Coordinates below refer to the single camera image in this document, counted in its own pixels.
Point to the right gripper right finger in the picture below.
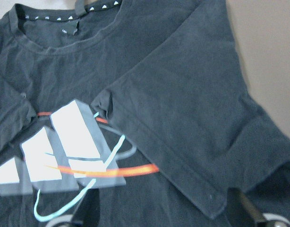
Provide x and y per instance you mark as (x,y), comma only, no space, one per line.
(241,212)

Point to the black printed t-shirt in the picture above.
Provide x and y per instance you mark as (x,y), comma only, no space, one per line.
(142,101)

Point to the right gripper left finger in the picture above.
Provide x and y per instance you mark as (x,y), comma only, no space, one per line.
(88,218)

